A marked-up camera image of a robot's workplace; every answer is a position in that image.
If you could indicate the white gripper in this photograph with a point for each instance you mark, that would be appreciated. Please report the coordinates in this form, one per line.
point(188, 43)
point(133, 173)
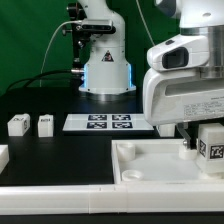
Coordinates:
point(181, 96)

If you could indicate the white square table top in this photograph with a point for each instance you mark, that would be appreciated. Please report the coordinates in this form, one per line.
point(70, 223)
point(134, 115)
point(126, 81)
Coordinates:
point(163, 161)

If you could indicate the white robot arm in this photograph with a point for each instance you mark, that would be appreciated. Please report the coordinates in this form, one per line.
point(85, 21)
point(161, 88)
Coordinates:
point(107, 73)

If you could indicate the white left fence piece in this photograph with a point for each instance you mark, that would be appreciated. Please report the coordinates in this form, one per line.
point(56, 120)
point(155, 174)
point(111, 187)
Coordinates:
point(4, 157)

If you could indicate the white marker base plate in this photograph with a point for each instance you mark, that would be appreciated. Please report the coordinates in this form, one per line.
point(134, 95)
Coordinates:
point(106, 122)

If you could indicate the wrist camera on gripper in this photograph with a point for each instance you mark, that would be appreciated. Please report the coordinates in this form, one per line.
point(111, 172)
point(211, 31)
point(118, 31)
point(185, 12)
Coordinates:
point(179, 52)

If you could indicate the white front fence rail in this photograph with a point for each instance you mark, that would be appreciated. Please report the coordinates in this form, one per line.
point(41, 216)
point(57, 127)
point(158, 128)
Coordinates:
point(111, 199)

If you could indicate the grey camera on mount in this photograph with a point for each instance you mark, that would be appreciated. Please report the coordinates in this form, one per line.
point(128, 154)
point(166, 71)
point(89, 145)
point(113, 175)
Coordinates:
point(96, 26)

